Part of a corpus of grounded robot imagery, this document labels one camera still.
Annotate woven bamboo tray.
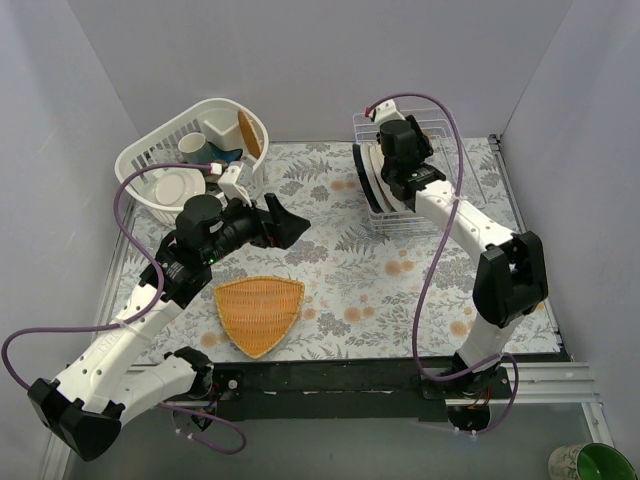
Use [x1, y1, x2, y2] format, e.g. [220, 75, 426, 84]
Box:
[214, 276, 305, 359]

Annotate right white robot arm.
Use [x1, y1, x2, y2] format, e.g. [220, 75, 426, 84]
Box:
[377, 116, 548, 398]

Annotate white plastic basket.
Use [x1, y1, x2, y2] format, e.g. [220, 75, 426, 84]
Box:
[114, 98, 269, 229]

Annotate black base frame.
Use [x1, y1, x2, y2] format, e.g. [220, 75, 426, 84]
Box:
[170, 358, 518, 422]

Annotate white cup in basket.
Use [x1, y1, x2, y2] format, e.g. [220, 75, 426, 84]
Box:
[178, 132, 207, 165]

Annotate red rimmed beige plate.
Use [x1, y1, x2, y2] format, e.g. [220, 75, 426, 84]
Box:
[352, 143, 382, 213]

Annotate white plate in basket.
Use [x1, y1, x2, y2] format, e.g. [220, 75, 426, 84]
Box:
[151, 168, 206, 207]

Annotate woven coaster in basket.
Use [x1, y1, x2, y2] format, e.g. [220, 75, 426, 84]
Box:
[237, 109, 262, 159]

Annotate purple cable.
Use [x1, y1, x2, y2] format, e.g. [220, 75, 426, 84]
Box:
[364, 92, 521, 435]
[1, 163, 249, 455]

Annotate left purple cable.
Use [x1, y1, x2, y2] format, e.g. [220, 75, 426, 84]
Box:
[1, 163, 249, 455]

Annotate green floral mug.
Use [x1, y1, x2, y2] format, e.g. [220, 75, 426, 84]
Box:
[547, 443, 638, 480]

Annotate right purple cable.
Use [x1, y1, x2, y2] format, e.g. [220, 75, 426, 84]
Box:
[364, 92, 521, 435]

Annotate white square container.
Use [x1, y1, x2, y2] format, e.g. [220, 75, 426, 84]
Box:
[200, 109, 244, 151]

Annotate watermelon pattern plate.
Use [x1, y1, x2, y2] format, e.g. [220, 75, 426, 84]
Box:
[360, 143, 404, 212]

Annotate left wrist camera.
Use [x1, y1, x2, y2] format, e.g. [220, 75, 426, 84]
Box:
[209, 161, 253, 206]

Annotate floral table mat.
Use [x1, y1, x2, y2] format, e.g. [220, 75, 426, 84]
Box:
[136, 138, 560, 365]

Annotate white wire dish rack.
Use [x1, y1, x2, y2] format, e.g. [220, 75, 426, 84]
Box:
[353, 107, 459, 235]

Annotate blue star dish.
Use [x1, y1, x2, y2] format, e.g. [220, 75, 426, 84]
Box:
[205, 142, 244, 167]

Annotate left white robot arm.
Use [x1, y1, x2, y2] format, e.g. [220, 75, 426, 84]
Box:
[27, 194, 310, 461]

